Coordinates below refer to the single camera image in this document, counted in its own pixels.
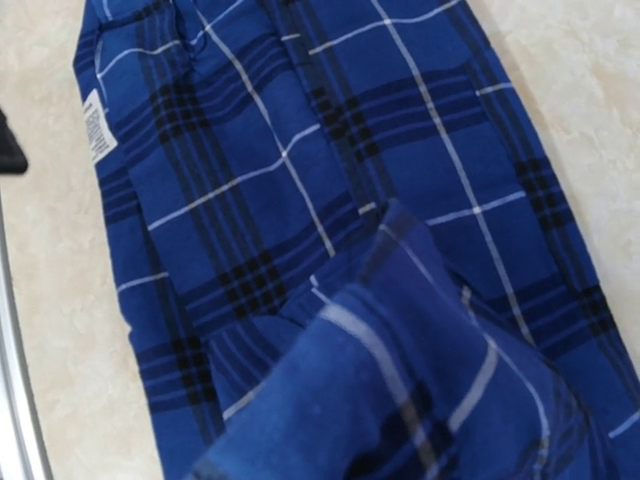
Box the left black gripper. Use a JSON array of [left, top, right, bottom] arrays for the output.
[[0, 111, 28, 175]]

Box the blue plaid long sleeve shirt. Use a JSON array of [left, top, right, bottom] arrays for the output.
[[74, 1, 639, 479]]

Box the front aluminium rail base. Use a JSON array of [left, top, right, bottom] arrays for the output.
[[0, 199, 55, 480]]

